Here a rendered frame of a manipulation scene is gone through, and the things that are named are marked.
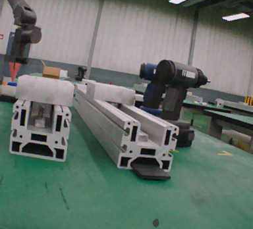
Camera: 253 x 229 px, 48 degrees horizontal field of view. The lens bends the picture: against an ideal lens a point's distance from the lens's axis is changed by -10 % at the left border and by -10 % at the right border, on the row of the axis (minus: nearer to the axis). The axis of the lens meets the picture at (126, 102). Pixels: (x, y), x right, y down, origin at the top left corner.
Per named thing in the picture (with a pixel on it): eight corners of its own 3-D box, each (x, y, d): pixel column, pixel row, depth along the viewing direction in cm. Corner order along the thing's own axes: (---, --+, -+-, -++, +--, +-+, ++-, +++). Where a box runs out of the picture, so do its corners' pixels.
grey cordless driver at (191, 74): (139, 140, 83) (153, 57, 81) (189, 141, 95) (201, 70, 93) (158, 147, 77) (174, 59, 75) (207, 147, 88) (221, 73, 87)
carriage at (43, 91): (20, 102, 70) (24, 74, 69) (64, 109, 73) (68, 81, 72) (13, 112, 54) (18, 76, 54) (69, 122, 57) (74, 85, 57)
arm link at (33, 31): (33, 16, 114) (16, 10, 107) (51, 15, 108) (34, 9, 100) (25, 45, 114) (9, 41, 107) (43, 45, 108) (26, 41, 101)
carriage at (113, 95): (84, 102, 99) (87, 81, 98) (118, 107, 102) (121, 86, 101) (91, 109, 83) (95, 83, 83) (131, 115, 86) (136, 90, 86)
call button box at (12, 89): (2, 98, 114) (4, 82, 114) (24, 102, 117) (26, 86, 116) (-1, 101, 106) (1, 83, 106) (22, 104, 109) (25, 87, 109)
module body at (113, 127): (74, 107, 130) (77, 87, 129) (97, 110, 133) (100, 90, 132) (116, 168, 53) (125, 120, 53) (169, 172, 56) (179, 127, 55)
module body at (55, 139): (30, 101, 125) (33, 80, 124) (53, 104, 128) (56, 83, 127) (9, 152, 48) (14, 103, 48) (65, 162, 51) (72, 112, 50)
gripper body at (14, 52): (28, 62, 108) (31, 43, 108) (2, 58, 106) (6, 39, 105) (28, 62, 115) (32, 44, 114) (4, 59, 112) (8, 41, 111)
